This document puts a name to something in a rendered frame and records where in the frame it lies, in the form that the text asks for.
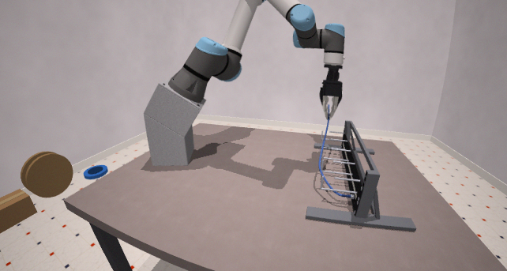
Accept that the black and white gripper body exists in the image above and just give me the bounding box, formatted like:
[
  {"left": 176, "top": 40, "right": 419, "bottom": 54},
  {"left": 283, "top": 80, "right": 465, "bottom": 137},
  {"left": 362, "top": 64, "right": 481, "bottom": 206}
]
[{"left": 322, "top": 64, "right": 343, "bottom": 97}]

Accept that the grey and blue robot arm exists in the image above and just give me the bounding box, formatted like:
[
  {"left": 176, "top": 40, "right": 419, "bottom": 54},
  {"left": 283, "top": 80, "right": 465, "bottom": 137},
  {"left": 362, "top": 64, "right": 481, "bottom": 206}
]
[{"left": 168, "top": 0, "right": 345, "bottom": 103}]

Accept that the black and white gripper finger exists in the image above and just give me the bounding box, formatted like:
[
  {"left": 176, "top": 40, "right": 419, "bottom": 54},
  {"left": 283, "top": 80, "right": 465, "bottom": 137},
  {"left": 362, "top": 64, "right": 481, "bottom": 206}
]
[
  {"left": 329, "top": 94, "right": 342, "bottom": 120},
  {"left": 320, "top": 87, "right": 329, "bottom": 120}
]

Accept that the grey metal rack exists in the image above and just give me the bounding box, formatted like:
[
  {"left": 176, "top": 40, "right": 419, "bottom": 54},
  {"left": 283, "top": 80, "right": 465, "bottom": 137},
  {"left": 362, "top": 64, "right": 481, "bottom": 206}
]
[{"left": 306, "top": 120, "right": 416, "bottom": 231}]

